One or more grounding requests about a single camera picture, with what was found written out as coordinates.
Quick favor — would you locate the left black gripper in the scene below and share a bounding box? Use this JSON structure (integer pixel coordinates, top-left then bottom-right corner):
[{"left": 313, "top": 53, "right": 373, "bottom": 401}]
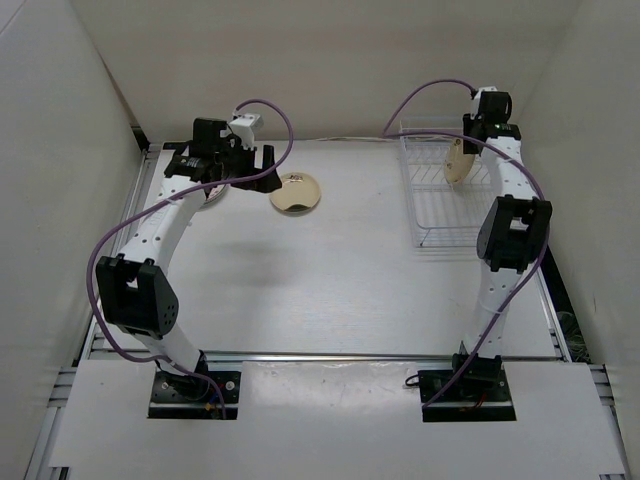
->
[{"left": 215, "top": 139, "right": 282, "bottom": 194}]

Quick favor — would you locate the yellow rimmed plate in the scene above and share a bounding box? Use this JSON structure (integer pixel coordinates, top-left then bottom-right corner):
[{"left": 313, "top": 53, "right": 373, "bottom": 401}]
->
[{"left": 269, "top": 172, "right": 322, "bottom": 215}]

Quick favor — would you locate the orange sunburst pattern plate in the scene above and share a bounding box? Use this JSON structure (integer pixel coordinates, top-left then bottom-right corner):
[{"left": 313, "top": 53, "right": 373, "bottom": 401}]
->
[{"left": 203, "top": 185, "right": 228, "bottom": 208}]

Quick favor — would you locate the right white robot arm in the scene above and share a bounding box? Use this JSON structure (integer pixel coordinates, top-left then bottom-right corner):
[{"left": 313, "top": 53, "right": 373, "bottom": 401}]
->
[{"left": 449, "top": 87, "right": 552, "bottom": 400}]

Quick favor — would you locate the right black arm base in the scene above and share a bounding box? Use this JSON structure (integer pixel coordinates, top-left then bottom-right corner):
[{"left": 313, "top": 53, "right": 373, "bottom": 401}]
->
[{"left": 405, "top": 357, "right": 516, "bottom": 423}]

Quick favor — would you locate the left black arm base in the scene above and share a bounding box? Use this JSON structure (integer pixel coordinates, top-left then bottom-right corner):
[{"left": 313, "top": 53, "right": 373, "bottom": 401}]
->
[{"left": 147, "top": 370, "right": 242, "bottom": 420}]

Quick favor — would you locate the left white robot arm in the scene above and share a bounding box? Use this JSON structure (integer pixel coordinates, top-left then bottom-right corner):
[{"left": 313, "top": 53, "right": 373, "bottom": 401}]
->
[{"left": 96, "top": 113, "right": 282, "bottom": 400}]

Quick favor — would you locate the white front board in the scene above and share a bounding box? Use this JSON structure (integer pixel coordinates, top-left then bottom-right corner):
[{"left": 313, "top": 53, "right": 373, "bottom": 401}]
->
[{"left": 51, "top": 360, "right": 624, "bottom": 479}]

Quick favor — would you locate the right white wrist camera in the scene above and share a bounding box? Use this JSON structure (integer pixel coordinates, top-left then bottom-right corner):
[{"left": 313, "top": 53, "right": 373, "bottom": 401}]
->
[{"left": 470, "top": 86, "right": 497, "bottom": 118}]

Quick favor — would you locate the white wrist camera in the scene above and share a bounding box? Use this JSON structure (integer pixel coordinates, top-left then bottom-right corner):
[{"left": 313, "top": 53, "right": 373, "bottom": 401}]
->
[
  {"left": 228, "top": 112, "right": 264, "bottom": 150},
  {"left": 470, "top": 86, "right": 497, "bottom": 118}
]

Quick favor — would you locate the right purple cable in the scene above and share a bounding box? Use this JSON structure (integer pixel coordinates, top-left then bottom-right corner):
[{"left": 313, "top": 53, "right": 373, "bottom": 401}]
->
[{"left": 382, "top": 78, "right": 547, "bottom": 412}]

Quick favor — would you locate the purple cable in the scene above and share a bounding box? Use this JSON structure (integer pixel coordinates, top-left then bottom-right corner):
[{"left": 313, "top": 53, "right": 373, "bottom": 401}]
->
[
  {"left": 382, "top": 78, "right": 547, "bottom": 412},
  {"left": 87, "top": 98, "right": 296, "bottom": 419}
]

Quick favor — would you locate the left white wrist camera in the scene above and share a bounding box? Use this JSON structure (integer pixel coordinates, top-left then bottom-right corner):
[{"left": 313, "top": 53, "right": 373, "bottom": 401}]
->
[{"left": 228, "top": 112, "right": 264, "bottom": 150}]

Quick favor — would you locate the white wire dish rack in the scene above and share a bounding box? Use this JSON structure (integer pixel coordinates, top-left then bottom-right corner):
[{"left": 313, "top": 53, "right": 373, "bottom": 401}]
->
[{"left": 398, "top": 116, "right": 493, "bottom": 249}]

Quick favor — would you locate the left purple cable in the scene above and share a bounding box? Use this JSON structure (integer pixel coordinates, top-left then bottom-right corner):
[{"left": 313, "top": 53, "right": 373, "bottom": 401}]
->
[{"left": 87, "top": 98, "right": 296, "bottom": 419}]

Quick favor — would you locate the aluminium frame rail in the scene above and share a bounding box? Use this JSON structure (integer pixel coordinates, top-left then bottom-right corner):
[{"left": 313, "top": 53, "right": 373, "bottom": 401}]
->
[{"left": 199, "top": 349, "right": 571, "bottom": 364}]

